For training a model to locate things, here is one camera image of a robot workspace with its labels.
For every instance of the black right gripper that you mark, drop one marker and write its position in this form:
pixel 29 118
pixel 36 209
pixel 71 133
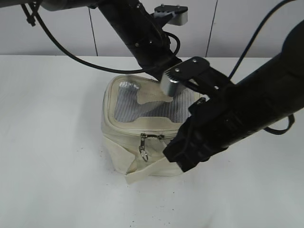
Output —
pixel 213 126

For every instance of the cream fabric zipper bag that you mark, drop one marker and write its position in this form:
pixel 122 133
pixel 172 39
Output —
pixel 133 105

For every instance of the metal zipper pull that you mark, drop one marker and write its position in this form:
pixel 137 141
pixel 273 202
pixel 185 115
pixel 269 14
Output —
pixel 143 138

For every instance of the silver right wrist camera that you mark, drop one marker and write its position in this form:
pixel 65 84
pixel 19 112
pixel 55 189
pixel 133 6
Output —
pixel 197 75

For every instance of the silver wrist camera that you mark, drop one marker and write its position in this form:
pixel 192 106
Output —
pixel 171 14
pixel 197 75

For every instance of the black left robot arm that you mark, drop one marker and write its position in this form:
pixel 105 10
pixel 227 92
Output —
pixel 154 49

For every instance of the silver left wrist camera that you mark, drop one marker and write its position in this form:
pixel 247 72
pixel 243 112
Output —
pixel 171 14

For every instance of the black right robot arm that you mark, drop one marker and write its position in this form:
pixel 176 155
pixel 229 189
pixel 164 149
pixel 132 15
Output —
pixel 276 88

